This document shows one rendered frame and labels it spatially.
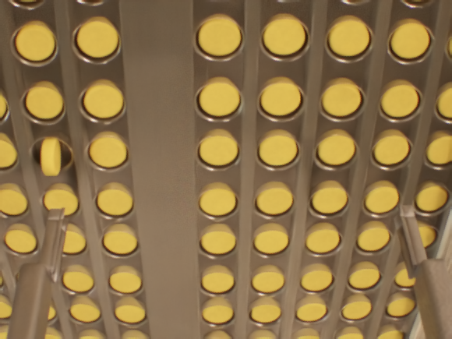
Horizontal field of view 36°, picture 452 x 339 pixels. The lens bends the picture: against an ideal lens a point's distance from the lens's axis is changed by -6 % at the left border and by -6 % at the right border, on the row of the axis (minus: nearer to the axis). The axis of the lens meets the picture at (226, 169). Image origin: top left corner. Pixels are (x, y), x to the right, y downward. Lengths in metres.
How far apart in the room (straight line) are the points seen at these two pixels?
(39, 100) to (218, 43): 0.05
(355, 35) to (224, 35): 0.03
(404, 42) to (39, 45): 0.10
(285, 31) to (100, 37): 0.05
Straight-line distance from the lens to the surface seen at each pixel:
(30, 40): 0.19
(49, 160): 0.21
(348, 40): 0.19
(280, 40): 0.19
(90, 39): 0.19
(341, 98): 0.20
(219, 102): 0.20
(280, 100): 0.20
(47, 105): 0.21
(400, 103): 0.21
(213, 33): 0.19
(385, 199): 0.23
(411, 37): 0.20
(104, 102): 0.20
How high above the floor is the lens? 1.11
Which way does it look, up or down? 50 degrees down
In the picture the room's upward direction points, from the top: 178 degrees clockwise
